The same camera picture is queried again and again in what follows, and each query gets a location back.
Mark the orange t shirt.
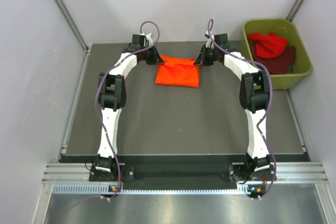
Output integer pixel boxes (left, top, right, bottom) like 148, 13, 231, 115
155, 55, 200, 88

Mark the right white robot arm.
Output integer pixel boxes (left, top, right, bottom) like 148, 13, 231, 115
194, 31, 270, 180

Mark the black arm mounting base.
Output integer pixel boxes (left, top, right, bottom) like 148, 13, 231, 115
89, 155, 275, 190

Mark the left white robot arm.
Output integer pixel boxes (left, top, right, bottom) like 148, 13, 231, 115
94, 33, 164, 182

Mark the red t shirt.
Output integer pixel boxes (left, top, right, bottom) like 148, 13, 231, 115
247, 32, 288, 59

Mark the dark maroon t shirt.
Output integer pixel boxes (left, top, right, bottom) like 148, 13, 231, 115
250, 45, 296, 74

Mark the olive green plastic bin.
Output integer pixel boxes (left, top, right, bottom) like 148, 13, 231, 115
240, 19, 313, 90

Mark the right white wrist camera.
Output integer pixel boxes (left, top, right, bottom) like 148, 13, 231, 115
205, 31, 215, 49

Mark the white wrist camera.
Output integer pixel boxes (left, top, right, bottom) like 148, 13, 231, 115
205, 31, 215, 49
141, 33, 153, 47

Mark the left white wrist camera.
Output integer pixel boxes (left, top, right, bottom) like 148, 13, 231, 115
141, 33, 153, 47

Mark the slotted grey cable duct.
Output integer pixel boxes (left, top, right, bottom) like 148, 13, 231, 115
53, 184, 250, 195

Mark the aluminium frame rail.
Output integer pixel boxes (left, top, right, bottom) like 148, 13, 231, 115
42, 162, 328, 184

